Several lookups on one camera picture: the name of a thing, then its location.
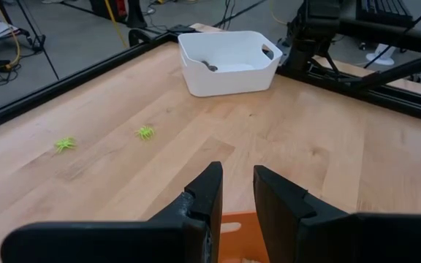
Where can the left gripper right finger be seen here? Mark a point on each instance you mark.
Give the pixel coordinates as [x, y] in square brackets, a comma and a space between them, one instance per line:
[305, 237]

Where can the grey object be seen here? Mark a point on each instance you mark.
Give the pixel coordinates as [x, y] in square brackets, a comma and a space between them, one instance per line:
[210, 66]

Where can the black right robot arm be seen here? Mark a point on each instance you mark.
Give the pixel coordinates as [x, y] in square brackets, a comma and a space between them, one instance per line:
[313, 36]

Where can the backlit keyboard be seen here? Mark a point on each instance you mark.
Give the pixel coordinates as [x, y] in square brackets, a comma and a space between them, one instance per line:
[382, 11]

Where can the green plastic toy spider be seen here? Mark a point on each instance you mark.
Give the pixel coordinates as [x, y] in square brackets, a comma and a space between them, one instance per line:
[65, 144]
[145, 132]

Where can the black tripod stand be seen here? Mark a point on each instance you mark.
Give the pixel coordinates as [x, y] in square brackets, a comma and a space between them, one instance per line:
[39, 42]

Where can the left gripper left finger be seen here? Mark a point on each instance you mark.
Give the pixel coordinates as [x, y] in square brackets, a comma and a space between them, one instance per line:
[196, 233]

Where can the white plastic bin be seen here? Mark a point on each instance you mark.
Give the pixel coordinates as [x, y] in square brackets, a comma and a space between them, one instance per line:
[228, 80]

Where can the white stand base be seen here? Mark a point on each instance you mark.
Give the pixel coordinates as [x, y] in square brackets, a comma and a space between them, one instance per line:
[380, 56]

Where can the orange plastic bin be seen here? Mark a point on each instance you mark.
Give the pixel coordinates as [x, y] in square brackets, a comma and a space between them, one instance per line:
[243, 241]

